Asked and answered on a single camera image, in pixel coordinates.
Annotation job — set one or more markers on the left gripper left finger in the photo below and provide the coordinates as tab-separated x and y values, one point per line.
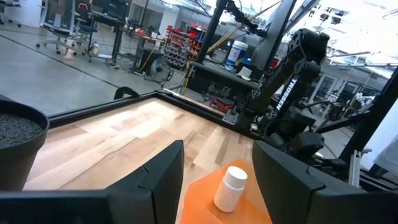
155	189

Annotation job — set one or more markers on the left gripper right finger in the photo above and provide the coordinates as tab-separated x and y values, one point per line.
292	189

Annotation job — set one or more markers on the white pill bottle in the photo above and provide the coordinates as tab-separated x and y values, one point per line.
230	191

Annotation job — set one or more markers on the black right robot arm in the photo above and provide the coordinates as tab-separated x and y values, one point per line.
298	71

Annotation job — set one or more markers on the orange translucent plastic basket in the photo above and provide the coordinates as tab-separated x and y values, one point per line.
202	205

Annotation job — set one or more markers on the paper note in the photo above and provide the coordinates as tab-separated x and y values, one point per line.
245	72

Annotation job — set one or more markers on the black cart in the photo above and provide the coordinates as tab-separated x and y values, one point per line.
217	73

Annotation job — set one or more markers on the black floor fan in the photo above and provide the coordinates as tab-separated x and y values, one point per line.
158	70

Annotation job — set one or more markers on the black plant pot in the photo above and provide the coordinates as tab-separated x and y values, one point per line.
18	155

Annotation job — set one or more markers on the red parts bin rack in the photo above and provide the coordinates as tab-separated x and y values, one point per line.
182	46

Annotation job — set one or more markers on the yellow bottle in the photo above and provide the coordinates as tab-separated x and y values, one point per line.
95	49

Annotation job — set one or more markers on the black office desk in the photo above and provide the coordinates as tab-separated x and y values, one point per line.
116	40

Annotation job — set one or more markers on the black and red chair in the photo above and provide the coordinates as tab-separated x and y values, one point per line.
82	12

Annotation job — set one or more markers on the grey office chair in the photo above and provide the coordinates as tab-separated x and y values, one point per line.
57	25

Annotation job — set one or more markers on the silver aluminium bracket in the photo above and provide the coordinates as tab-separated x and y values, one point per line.
354	169

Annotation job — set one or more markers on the black aluminium rig frame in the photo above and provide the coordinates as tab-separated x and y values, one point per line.
93	109

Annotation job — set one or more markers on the thick black post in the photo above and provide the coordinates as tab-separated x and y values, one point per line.
211	31

